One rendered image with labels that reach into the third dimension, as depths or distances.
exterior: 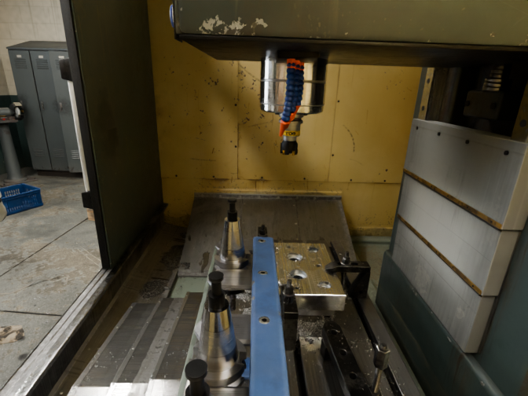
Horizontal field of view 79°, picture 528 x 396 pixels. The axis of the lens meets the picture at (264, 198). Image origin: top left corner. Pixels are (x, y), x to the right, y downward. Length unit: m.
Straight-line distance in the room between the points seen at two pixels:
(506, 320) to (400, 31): 0.66
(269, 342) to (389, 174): 1.74
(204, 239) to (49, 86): 4.42
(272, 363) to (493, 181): 0.63
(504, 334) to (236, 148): 1.45
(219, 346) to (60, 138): 5.57
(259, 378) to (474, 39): 0.53
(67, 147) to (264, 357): 5.45
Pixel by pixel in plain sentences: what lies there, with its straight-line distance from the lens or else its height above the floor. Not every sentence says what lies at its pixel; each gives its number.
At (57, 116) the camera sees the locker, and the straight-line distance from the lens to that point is 5.79.
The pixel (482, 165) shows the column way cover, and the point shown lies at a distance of 0.88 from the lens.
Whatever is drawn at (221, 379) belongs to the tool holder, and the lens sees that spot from 0.37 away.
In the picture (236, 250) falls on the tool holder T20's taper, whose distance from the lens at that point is 0.55.
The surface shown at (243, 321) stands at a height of 1.22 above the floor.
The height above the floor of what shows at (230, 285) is 1.22.
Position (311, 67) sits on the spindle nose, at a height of 1.54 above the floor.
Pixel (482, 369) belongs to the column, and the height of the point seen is 0.88.
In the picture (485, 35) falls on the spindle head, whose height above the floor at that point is 1.58.
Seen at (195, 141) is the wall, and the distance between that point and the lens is 1.89.
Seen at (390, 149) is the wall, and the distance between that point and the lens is 2.02.
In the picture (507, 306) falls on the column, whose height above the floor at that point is 1.07.
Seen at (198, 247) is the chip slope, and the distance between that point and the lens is 1.71.
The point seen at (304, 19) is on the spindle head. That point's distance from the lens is 0.51.
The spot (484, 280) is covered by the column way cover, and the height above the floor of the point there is 1.11.
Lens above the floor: 1.51
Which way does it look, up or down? 20 degrees down
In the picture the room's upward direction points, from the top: 2 degrees clockwise
